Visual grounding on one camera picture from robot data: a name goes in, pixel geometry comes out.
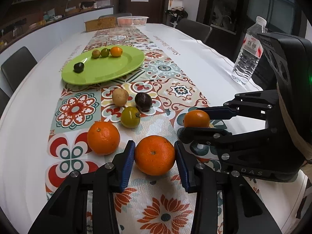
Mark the green tomato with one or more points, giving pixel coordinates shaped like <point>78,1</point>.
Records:
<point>105,52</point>
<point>130,117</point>

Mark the grey chair near left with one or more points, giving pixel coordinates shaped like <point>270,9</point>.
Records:
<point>4,99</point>

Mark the white tablecloth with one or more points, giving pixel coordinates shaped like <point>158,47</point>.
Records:
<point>44,126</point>

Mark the grey chair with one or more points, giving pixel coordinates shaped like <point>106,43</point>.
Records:
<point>4,99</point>
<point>194,29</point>
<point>17,66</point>

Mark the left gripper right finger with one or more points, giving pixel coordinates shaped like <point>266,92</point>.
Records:
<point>243,210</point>

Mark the woven wicker box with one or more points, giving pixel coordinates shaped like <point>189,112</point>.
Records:
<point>100,24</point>

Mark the grey chair far left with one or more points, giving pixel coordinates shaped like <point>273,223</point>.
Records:
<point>17,66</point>

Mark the plastic water bottle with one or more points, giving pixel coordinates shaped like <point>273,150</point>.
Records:
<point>250,53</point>

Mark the small orange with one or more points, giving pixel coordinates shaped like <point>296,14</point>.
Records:
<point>196,118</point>

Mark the grey chair right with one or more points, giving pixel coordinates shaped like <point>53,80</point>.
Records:
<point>194,29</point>

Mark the small orange kumquat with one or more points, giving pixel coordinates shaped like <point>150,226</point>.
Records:
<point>116,51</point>

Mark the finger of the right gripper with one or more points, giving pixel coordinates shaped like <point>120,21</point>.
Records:
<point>208,136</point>
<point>219,112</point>

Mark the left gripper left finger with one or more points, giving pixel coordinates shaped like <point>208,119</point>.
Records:
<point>66,210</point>

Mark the beige round fruit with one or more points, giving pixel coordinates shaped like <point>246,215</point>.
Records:
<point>120,97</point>
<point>95,54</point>

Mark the green plate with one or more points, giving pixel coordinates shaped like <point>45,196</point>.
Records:
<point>102,69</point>

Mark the dark plum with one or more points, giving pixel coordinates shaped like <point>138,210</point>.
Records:
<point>143,101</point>
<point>79,67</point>

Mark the dark wooden door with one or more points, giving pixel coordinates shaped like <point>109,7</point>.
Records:
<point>143,0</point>

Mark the patterned table runner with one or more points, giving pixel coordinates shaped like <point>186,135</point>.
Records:
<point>93,123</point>

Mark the white plastic basket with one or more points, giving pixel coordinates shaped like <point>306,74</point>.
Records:
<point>132,21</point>

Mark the large orange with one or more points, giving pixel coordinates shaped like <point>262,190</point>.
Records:
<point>103,138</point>
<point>154,155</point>

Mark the grey chair table end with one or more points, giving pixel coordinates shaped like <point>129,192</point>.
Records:
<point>118,15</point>

